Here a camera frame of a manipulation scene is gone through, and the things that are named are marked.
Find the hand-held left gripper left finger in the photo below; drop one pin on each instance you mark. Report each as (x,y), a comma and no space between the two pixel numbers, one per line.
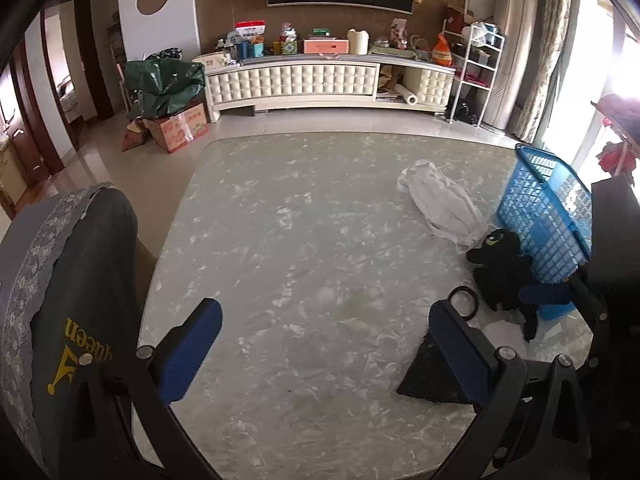
(192,350)

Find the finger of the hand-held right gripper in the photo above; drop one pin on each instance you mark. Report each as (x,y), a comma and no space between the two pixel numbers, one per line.
(545,295)

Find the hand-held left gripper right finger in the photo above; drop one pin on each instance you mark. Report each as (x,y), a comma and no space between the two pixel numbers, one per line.
(460,355)

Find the dark cloth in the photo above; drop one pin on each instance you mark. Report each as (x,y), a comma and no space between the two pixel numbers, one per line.
(430,380)

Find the black plush toy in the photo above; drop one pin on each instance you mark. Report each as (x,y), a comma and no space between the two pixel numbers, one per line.
(500,270)

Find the blue plastic basket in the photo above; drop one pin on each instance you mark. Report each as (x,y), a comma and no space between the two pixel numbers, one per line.
(540,220)

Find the white garment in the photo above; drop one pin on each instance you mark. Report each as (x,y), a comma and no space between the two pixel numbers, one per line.
(442,200)

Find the small white cloth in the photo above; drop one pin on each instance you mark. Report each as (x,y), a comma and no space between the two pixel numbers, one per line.
(502,335)

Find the chair with grey cover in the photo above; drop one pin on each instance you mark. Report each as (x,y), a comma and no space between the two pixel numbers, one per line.
(75,270)

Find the black bag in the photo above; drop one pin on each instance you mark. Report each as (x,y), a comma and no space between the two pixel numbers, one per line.
(465,111)

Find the brown paper bag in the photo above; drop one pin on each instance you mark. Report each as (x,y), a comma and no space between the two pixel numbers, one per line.
(134,137)

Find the patterned curtain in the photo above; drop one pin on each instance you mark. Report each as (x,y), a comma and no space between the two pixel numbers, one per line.
(550,50)

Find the cardboard box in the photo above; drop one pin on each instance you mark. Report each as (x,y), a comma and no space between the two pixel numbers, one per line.
(180,127)

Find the white metal rack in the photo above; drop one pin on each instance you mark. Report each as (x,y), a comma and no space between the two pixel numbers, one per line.
(475,67)

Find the white paper roll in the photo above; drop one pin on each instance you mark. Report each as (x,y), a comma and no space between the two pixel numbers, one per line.
(406,96)

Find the standing air conditioner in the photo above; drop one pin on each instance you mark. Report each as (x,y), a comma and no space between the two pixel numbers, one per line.
(515,35)

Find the orange bag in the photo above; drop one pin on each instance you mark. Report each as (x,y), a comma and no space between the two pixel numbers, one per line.
(442,52)

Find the green plastic bag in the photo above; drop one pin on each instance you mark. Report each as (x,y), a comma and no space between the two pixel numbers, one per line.
(165,85)

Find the woven basket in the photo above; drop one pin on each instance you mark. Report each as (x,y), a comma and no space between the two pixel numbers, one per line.
(421,52)

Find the white tufted TV cabinet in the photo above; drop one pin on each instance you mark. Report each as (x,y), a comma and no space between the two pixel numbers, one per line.
(300,82)

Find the brown wooden door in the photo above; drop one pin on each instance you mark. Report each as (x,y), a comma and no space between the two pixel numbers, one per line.
(32,110)

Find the white carton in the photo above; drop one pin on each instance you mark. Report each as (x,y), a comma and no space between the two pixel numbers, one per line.
(212,61)

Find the pink snack bag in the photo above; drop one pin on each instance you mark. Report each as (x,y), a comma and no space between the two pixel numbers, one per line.
(399,32)

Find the white jug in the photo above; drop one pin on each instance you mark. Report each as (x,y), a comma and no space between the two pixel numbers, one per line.
(358,42)

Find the green patterned box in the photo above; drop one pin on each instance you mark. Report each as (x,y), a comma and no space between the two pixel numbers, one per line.
(285,48)

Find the red snack bag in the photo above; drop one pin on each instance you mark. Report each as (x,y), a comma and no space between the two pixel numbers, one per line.
(250,27)

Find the pink box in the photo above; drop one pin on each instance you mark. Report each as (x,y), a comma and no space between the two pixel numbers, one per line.
(325,47)

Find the flat green box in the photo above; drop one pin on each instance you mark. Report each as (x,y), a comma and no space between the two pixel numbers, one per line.
(321,33)

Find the black television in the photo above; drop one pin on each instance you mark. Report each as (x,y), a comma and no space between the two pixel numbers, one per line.
(350,2)

